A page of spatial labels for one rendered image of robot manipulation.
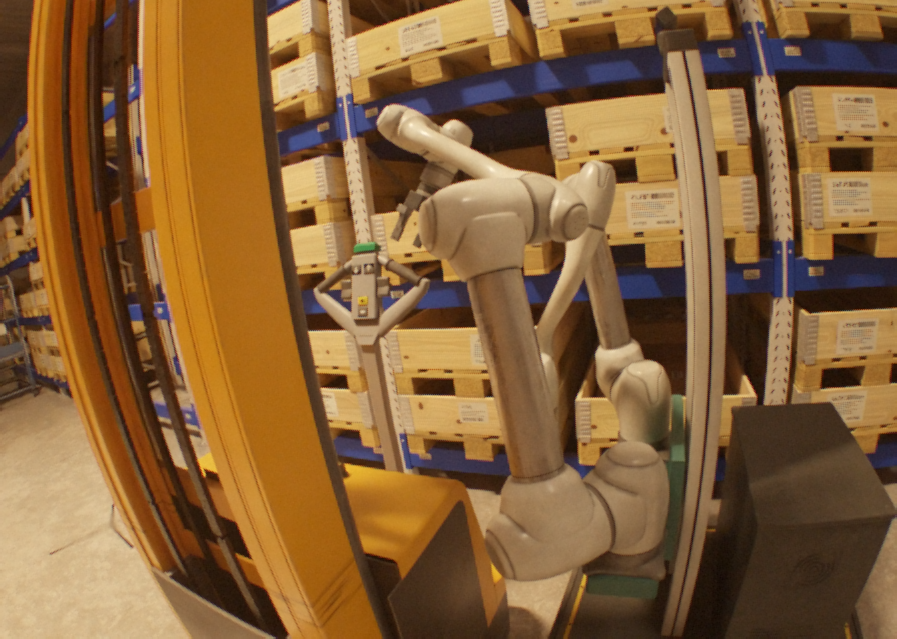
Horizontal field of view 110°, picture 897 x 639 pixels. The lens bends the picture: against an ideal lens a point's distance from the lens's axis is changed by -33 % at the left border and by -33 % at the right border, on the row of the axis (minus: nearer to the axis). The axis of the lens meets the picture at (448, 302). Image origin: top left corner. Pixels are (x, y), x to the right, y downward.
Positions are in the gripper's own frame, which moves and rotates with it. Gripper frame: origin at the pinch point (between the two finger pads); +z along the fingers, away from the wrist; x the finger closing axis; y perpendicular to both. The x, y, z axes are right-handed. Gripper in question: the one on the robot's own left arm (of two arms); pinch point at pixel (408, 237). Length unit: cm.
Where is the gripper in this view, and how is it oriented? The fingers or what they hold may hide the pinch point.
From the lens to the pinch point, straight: 141.0
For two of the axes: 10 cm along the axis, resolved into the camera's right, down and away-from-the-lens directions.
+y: -8.0, -4.5, 3.9
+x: -4.1, -0.5, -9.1
